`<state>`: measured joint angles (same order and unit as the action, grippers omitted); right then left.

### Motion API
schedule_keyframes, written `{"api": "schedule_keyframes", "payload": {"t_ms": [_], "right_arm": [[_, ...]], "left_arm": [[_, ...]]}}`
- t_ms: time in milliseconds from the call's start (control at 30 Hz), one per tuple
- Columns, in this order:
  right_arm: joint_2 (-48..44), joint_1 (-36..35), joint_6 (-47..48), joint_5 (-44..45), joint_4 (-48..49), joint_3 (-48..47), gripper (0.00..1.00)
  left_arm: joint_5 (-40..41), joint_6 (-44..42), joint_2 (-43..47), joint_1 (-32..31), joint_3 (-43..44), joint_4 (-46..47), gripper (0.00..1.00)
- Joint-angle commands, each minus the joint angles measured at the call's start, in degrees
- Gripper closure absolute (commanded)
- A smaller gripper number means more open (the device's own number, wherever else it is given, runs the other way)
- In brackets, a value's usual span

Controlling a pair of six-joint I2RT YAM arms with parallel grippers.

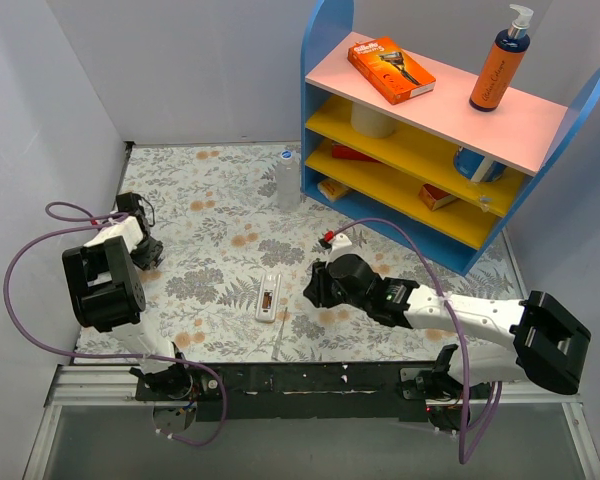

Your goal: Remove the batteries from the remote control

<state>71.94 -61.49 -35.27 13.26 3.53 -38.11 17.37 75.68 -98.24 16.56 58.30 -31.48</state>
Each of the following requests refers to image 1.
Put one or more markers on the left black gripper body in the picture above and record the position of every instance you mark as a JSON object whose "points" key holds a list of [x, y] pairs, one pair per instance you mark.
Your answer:
{"points": [[147, 248]]}

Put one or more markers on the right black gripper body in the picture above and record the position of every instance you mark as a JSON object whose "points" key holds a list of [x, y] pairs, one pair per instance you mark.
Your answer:
{"points": [[313, 286]]}

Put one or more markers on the white remote control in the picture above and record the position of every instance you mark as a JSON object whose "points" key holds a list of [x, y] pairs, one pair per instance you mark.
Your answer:
{"points": [[269, 282]]}

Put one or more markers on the clear handle small screwdriver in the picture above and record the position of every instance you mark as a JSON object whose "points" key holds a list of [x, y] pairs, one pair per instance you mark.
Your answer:
{"points": [[279, 338]]}

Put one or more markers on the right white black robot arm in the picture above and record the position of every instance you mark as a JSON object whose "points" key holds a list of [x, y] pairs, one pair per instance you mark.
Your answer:
{"points": [[535, 339]]}

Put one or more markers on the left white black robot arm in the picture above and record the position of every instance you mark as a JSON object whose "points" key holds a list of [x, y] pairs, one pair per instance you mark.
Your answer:
{"points": [[107, 294]]}

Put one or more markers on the white orange small box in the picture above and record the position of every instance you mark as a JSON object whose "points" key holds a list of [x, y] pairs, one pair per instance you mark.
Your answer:
{"points": [[332, 190]]}

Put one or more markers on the floral patterned table mat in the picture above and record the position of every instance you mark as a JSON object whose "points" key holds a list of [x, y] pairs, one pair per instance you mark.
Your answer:
{"points": [[218, 219]]}

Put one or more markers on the clear plastic water bottle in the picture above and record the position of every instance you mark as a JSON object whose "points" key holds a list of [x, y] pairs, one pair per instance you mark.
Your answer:
{"points": [[288, 180]]}

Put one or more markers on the red flat box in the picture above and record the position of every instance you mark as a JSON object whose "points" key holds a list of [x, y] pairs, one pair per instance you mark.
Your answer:
{"points": [[341, 151]]}

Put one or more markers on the blue shelf with coloured boards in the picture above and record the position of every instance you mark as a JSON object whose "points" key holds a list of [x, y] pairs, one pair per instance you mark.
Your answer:
{"points": [[526, 133]]}

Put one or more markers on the white paper roll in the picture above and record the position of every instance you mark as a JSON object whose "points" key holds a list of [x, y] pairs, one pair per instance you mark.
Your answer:
{"points": [[371, 123]]}

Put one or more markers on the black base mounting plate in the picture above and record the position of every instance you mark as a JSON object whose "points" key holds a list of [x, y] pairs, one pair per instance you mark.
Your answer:
{"points": [[335, 390]]}

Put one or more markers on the orange razor box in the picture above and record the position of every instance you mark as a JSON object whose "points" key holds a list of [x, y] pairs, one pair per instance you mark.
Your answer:
{"points": [[390, 70]]}

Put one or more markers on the orange pump lotion bottle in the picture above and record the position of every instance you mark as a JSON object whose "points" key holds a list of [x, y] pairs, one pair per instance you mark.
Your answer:
{"points": [[502, 62]]}

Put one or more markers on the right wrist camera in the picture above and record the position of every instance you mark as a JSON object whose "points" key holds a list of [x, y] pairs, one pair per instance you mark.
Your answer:
{"points": [[335, 244]]}

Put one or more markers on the aluminium frame rail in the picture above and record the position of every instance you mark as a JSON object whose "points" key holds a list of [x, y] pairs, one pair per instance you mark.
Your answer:
{"points": [[99, 423]]}

